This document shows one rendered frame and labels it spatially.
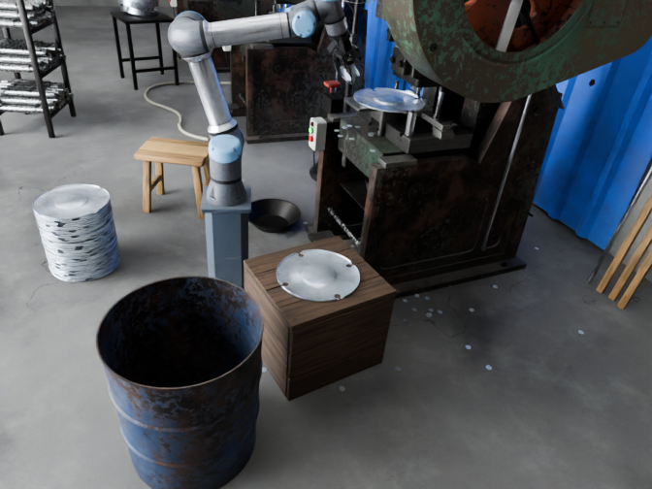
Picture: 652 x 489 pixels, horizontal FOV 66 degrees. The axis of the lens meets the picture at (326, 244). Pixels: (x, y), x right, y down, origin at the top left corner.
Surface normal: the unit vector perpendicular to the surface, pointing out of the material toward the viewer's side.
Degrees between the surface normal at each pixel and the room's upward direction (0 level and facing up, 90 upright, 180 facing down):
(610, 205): 90
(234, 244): 90
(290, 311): 0
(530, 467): 0
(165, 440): 92
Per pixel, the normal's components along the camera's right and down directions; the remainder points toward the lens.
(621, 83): -0.91, 0.16
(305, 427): 0.08, -0.83
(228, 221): 0.13, 0.56
